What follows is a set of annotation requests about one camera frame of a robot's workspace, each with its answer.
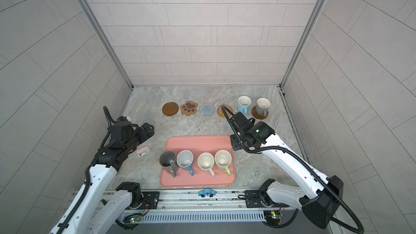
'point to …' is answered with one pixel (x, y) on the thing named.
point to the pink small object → (142, 151)
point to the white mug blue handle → (244, 104)
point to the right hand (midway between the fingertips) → (235, 142)
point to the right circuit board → (272, 216)
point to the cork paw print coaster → (188, 108)
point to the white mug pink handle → (205, 162)
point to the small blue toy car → (207, 192)
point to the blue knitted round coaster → (207, 109)
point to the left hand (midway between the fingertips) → (150, 127)
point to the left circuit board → (135, 219)
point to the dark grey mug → (168, 160)
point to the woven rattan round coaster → (220, 111)
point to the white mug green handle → (223, 158)
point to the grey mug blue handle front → (184, 160)
